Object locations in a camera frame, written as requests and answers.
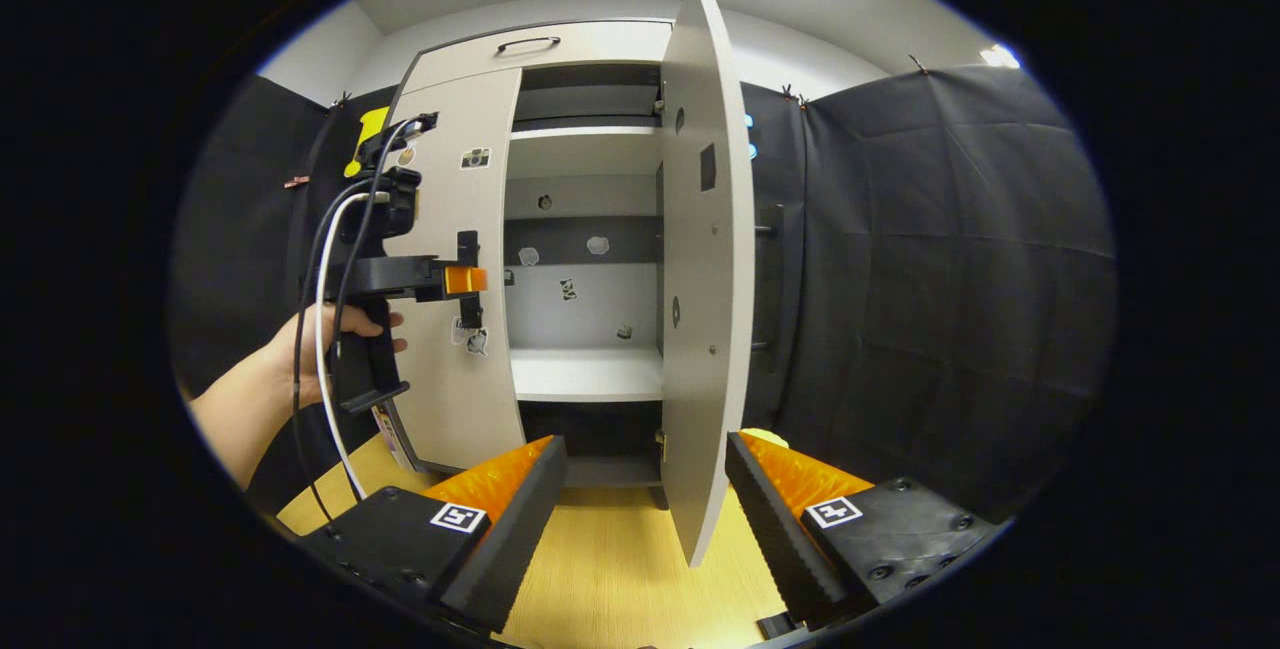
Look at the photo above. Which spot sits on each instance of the beige double-door shoe cabinet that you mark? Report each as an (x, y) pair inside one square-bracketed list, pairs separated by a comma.
[(580, 159)]

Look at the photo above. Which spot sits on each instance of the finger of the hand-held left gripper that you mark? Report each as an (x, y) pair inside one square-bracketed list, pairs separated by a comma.
[(465, 280)]

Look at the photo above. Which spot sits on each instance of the black backdrop cloth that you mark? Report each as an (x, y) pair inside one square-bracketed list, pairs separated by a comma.
[(930, 279)]

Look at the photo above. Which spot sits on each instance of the beige cabinet door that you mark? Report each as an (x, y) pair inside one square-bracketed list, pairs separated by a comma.
[(450, 379), (700, 279)]

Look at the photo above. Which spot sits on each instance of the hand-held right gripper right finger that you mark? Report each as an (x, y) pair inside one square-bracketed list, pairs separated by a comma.
[(775, 539)]

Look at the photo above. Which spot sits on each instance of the small ceiling light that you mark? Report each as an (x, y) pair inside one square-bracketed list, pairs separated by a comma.
[(1000, 56)]

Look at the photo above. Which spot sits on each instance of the yellow ribbed ball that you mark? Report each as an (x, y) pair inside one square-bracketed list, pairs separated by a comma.
[(765, 437)]

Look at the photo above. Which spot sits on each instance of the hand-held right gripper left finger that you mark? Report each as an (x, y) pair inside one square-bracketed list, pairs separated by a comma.
[(510, 544)]

